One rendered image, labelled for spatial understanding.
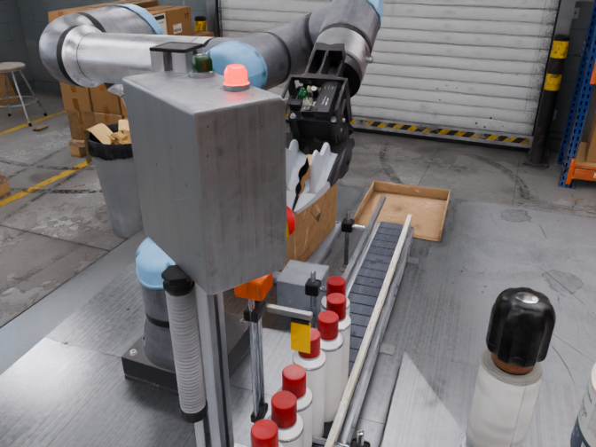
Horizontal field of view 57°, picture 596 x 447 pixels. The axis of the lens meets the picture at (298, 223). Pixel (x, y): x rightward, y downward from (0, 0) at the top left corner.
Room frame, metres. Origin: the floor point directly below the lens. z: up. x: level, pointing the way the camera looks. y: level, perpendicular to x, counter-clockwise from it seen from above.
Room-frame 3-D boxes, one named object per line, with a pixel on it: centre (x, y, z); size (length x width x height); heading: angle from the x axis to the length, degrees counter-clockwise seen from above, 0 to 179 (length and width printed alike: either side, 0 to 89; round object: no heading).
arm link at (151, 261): (0.86, 0.23, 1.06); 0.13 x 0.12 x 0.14; 149
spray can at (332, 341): (0.69, -0.05, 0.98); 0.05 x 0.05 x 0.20
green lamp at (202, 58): (0.59, 0.10, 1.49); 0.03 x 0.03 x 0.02
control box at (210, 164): (0.55, 0.10, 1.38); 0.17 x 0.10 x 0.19; 36
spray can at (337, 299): (0.74, -0.06, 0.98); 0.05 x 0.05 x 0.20
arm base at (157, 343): (0.86, 0.23, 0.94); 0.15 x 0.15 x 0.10
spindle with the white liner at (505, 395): (0.61, -0.31, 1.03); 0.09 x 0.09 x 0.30
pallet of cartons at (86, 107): (4.77, 1.33, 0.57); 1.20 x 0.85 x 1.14; 160
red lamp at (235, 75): (0.53, 0.06, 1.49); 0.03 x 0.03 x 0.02
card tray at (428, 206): (1.57, -0.34, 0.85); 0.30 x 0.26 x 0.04; 161
